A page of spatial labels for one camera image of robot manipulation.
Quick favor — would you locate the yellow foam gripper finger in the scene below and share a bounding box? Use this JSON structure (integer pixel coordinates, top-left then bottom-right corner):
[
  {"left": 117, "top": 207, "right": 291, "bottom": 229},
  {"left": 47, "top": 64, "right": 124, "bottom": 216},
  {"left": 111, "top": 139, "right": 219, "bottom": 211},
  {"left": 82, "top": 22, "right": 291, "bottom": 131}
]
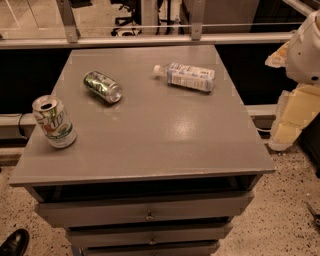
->
[
  {"left": 265, "top": 42, "right": 289, "bottom": 68},
  {"left": 268, "top": 83, "right": 320, "bottom": 151}
]

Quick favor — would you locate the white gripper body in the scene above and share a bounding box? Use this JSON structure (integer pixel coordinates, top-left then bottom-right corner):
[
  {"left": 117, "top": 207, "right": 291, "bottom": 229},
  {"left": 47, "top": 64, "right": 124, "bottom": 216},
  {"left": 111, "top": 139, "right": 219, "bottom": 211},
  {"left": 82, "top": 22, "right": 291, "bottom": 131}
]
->
[{"left": 286, "top": 10, "right": 320, "bottom": 84}]

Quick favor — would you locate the green soda can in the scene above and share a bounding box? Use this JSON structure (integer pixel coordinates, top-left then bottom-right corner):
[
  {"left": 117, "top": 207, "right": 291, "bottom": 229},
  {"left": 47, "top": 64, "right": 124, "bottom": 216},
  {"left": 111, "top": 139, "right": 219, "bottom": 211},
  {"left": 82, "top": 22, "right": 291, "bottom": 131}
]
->
[{"left": 83, "top": 71, "right": 122, "bottom": 104}]

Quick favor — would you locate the white 7up can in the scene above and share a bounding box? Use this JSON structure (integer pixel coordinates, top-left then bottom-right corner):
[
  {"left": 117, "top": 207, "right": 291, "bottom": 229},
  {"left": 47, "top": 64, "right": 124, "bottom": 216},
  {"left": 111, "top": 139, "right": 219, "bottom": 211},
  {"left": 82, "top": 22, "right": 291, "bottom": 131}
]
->
[{"left": 32, "top": 95, "right": 77, "bottom": 149}]

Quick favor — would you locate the clear plastic water bottle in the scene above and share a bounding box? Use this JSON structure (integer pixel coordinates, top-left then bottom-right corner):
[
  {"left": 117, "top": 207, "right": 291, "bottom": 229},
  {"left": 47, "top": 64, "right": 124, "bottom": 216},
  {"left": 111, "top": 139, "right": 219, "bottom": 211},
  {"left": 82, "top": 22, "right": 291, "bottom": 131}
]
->
[{"left": 153, "top": 62, "right": 215, "bottom": 93}]

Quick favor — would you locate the dark object on floor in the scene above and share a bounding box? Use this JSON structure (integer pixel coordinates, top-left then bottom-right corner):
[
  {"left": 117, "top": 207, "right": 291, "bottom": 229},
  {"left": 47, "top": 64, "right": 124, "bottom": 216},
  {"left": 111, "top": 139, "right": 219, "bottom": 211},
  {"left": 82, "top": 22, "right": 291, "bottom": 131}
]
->
[{"left": 306, "top": 202, "right": 320, "bottom": 228}]

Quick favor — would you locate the top grey drawer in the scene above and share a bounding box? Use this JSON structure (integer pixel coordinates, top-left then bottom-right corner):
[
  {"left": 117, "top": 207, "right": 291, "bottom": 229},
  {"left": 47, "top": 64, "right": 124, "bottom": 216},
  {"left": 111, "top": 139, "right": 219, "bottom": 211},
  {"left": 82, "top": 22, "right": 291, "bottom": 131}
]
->
[{"left": 36, "top": 191, "right": 254, "bottom": 228}]

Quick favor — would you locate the grey drawer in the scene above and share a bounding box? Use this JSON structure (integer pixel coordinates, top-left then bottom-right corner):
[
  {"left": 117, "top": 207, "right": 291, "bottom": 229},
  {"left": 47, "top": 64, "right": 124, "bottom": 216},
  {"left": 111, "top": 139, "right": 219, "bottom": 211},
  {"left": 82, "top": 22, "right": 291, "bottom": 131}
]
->
[
  {"left": 66, "top": 222, "right": 232, "bottom": 248},
  {"left": 84, "top": 241, "right": 219, "bottom": 256},
  {"left": 36, "top": 191, "right": 254, "bottom": 228}
]

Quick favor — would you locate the black office chair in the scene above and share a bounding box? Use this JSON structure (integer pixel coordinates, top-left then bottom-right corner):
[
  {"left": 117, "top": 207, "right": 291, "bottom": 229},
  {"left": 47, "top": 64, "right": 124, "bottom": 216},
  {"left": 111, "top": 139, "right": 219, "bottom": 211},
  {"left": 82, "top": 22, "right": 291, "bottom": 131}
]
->
[{"left": 110, "top": 0, "right": 141, "bottom": 36}]

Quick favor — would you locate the grey drawer cabinet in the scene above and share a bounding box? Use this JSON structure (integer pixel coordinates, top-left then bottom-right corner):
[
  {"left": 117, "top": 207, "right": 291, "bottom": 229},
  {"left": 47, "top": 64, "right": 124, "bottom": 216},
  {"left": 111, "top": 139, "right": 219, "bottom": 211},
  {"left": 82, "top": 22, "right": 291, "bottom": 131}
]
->
[{"left": 8, "top": 44, "right": 277, "bottom": 256}]

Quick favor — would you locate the bottom grey drawer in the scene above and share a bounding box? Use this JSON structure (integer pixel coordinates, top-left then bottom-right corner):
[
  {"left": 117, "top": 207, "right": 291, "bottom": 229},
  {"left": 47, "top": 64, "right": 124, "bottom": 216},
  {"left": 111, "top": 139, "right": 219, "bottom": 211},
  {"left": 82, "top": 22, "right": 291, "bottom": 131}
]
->
[{"left": 84, "top": 241, "right": 219, "bottom": 256}]

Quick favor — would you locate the metal railing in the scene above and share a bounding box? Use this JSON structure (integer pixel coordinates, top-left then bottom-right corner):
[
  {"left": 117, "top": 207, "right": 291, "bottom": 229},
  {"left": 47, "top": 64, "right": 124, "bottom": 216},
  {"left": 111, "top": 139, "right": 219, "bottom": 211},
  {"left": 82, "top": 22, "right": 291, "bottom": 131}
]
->
[{"left": 0, "top": 0, "right": 320, "bottom": 51}]

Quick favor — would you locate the middle grey drawer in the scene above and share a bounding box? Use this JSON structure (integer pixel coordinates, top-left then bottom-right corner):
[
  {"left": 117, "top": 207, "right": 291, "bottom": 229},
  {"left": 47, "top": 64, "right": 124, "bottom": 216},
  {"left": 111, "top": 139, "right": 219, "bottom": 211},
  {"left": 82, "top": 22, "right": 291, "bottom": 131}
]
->
[{"left": 66, "top": 222, "right": 232, "bottom": 248}]

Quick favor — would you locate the black leather shoe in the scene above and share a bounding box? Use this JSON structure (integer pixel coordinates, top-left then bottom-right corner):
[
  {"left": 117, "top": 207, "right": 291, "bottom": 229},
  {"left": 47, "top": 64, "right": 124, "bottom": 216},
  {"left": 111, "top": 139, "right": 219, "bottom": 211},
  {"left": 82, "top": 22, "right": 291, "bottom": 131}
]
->
[{"left": 0, "top": 229, "right": 29, "bottom": 256}]

